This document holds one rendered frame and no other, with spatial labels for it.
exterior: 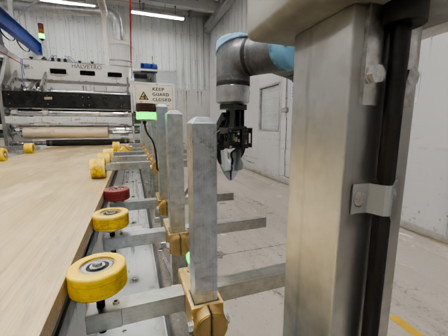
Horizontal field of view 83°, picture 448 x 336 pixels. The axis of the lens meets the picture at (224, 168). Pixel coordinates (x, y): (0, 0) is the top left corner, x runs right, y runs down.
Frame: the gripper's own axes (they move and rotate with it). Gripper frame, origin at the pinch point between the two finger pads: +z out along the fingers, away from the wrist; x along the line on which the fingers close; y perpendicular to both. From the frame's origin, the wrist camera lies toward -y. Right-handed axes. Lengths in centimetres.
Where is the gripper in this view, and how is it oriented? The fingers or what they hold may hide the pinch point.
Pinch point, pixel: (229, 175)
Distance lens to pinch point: 74.4
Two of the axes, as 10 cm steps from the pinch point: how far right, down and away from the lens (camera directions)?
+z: 0.0, 9.9, 1.6
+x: 9.3, -0.6, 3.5
